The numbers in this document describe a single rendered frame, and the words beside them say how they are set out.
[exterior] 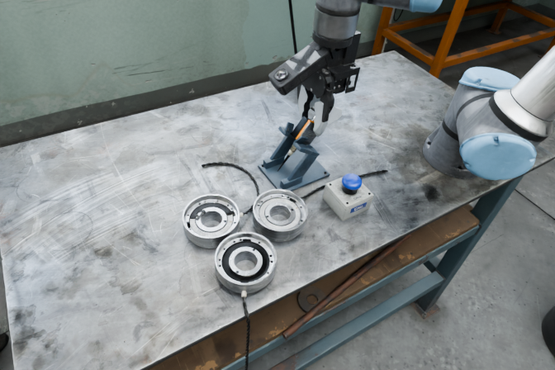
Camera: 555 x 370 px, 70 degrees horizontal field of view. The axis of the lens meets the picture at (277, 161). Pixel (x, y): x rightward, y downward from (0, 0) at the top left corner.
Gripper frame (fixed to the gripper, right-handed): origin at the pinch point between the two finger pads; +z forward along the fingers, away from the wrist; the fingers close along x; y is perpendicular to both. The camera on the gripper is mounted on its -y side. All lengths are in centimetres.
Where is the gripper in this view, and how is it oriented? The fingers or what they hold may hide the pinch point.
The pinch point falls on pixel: (309, 125)
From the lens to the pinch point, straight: 83.2
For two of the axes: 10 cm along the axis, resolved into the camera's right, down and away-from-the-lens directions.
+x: -5.2, -6.1, 6.0
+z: -0.7, 7.3, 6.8
